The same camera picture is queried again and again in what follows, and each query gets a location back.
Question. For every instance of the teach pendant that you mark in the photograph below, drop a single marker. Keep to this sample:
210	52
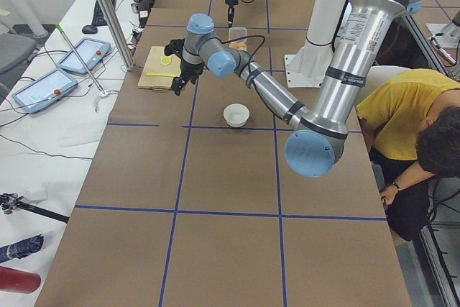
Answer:
45	91
90	50

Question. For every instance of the person in yellow shirt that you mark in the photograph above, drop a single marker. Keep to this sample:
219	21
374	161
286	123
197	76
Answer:
410	126

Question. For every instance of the lower teach pendant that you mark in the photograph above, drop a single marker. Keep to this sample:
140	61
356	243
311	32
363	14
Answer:
45	91

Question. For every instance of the clear plastic egg box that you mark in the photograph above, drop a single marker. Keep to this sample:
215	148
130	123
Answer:
237	35

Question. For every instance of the front yellow lemon slice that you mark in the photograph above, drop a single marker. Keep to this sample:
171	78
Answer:
166	60

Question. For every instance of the grey office chair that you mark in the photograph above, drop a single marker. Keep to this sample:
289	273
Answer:
16	53

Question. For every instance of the small black tripod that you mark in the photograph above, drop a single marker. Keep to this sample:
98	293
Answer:
11	202

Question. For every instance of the yellow plastic knife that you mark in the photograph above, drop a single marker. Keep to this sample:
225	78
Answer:
162	75

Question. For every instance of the black computer mouse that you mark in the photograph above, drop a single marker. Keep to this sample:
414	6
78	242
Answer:
89	30

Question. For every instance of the bamboo cutting board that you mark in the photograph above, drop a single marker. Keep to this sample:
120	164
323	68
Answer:
153	65

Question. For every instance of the folded blue umbrella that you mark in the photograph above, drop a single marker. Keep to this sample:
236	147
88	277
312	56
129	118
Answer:
21	249

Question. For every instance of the red cylinder bottle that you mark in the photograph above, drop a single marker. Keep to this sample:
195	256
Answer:
18	281

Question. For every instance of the green tipped metal rod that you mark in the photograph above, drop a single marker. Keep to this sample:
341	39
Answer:
102	91

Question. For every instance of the white camera stand pillar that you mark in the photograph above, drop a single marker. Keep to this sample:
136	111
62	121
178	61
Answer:
307	68

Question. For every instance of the upper teach pendant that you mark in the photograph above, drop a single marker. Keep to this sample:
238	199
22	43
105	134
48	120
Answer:
90	50

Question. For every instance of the blue masking tape grid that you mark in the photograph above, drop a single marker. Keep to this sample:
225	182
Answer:
180	209

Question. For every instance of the cream white bowl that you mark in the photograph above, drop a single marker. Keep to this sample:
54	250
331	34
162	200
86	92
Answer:
236	115

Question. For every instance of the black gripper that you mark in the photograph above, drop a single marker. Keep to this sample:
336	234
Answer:
189	69
230	1

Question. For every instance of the aluminium frame post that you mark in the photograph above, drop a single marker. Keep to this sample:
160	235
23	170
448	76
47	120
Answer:
116	33

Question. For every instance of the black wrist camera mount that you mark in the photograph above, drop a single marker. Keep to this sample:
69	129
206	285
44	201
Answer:
175	47

